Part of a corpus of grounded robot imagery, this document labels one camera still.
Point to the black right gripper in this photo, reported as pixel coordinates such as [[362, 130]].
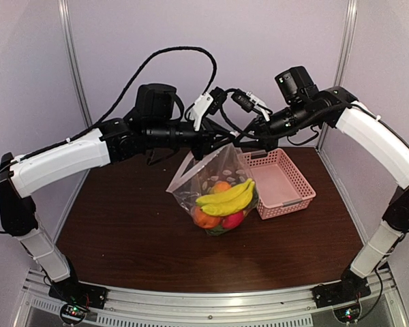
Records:
[[266, 137]]

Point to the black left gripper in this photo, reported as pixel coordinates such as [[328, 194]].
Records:
[[206, 138]]

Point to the green orange toy mango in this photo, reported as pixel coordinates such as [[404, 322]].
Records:
[[220, 187]]

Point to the clear zip top bag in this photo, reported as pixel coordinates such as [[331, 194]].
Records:
[[195, 178]]

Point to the pink perforated plastic basket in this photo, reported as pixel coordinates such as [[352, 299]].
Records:
[[282, 188]]

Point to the yellow toy banana bunch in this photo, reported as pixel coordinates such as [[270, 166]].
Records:
[[228, 202]]

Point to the orange toy orange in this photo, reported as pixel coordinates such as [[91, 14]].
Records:
[[204, 220]]

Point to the red toy apple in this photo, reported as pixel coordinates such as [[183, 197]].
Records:
[[233, 220]]

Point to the green toy bell pepper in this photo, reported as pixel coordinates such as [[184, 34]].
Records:
[[219, 230]]

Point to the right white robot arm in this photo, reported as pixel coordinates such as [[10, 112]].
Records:
[[339, 109]]

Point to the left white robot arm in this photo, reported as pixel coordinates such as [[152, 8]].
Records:
[[147, 126]]

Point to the right round circuit board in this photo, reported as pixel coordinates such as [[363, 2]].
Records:
[[347, 315]]

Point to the round circuit board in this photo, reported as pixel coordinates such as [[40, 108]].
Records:
[[72, 314], [347, 315]]

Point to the left round circuit board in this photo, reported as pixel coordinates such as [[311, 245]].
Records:
[[72, 314]]

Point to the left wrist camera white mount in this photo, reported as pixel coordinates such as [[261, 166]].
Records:
[[205, 104]]

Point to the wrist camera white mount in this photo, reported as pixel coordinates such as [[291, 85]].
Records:
[[205, 104], [250, 103]]

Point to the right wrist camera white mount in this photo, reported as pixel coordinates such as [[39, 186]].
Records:
[[250, 103]]

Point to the right aluminium frame post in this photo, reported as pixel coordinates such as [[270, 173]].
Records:
[[350, 23]]

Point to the aluminium frame post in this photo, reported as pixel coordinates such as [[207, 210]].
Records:
[[64, 15], [350, 23]]

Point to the front aluminium rail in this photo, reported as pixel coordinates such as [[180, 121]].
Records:
[[293, 306]]

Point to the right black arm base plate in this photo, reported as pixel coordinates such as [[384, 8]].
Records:
[[340, 292]]

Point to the left aluminium frame post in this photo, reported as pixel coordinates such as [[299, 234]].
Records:
[[64, 15]]

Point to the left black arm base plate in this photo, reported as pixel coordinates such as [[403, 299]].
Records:
[[77, 293]]

